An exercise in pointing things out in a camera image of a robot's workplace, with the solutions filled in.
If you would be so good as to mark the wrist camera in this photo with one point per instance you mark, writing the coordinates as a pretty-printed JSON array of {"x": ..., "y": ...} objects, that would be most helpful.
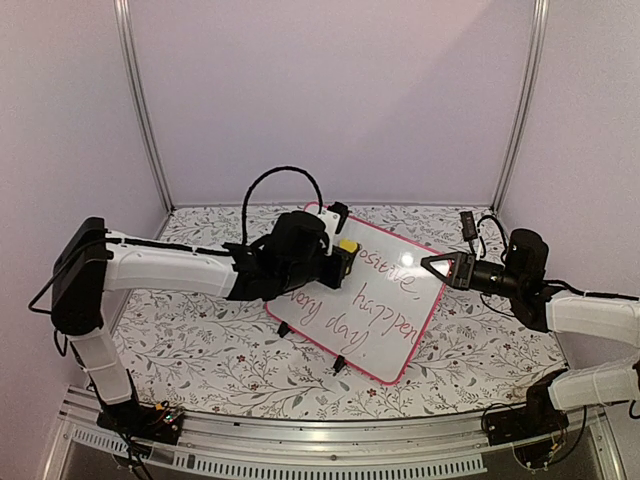
[
  {"x": 469, "y": 229},
  {"x": 334, "y": 218}
]

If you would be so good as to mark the left aluminium frame post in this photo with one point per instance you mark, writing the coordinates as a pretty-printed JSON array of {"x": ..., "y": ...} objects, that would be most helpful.
[{"x": 125, "y": 29}]

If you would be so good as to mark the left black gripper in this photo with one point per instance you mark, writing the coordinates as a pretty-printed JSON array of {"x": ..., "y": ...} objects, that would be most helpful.
[{"x": 342, "y": 262}]

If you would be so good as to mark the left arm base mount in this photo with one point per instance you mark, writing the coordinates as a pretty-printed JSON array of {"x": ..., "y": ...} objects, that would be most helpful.
[{"x": 161, "y": 423}]

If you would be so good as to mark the right aluminium frame post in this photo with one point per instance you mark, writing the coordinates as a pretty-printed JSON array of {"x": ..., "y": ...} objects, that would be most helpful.
[{"x": 531, "y": 70}]

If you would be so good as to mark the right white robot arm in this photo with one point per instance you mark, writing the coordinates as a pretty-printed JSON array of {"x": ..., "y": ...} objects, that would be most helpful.
[{"x": 545, "y": 306}]

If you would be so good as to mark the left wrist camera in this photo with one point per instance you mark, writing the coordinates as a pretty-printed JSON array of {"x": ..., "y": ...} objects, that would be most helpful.
[{"x": 334, "y": 218}]

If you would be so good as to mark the rear aluminium table rail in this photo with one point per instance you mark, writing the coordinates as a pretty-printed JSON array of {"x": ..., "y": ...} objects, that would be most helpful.
[{"x": 350, "y": 203}]

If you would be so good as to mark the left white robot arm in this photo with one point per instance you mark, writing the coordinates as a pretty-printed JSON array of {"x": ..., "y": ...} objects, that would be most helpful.
[{"x": 301, "y": 248}]

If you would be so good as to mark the front aluminium rail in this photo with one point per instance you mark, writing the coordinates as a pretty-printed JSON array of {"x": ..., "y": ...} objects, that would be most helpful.
[{"x": 230, "y": 447}]

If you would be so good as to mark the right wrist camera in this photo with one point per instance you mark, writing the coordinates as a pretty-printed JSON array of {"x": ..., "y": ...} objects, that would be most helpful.
[{"x": 469, "y": 229}]

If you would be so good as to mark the pink-framed whiteboard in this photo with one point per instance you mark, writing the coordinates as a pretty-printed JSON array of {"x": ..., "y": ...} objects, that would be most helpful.
[{"x": 375, "y": 321}]

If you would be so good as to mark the aluminium frame post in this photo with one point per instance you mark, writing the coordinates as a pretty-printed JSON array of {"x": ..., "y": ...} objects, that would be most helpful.
[
  {"x": 531, "y": 70},
  {"x": 125, "y": 29}
]

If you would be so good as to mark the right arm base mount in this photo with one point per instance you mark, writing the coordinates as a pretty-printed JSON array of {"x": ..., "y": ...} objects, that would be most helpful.
[{"x": 535, "y": 431}]

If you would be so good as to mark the black whiteboard stand foot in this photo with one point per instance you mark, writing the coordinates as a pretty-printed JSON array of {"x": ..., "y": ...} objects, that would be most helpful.
[{"x": 283, "y": 329}]

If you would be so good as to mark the yellow bone-shaped eraser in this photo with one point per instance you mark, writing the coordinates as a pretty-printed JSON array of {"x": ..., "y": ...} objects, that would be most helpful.
[{"x": 349, "y": 246}]

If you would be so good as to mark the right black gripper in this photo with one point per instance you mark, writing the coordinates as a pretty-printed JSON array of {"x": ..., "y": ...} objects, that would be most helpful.
[{"x": 459, "y": 261}]

